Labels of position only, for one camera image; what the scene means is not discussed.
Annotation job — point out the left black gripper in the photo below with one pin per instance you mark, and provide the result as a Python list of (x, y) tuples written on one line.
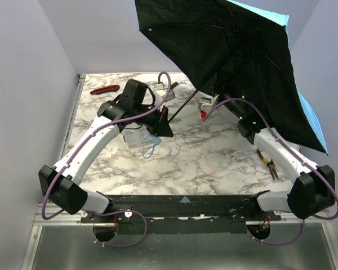
[(162, 121)]

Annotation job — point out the blue folding umbrella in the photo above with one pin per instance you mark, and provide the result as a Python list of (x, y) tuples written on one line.
[(235, 52)]

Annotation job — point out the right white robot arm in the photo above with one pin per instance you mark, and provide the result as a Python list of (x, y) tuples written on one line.
[(313, 187)]

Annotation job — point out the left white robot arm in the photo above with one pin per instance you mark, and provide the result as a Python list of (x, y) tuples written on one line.
[(60, 183)]

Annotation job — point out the clear plastic screw box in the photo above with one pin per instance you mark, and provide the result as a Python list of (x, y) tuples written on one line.
[(136, 139)]

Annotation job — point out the small black stick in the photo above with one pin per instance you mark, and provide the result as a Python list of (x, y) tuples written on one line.
[(173, 85)]

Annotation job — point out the red black utility knife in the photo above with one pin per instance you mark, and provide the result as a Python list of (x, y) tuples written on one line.
[(106, 89)]

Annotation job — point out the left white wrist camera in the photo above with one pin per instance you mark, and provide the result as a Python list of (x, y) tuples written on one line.
[(161, 94)]

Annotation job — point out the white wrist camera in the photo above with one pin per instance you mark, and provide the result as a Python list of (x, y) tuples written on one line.
[(206, 104), (161, 94)]

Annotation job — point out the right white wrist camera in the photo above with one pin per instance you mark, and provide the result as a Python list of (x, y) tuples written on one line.
[(206, 104)]

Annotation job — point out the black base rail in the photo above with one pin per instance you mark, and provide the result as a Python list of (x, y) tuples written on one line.
[(181, 214)]

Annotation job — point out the yellow handled pliers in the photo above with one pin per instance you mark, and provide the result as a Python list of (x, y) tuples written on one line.
[(269, 163)]

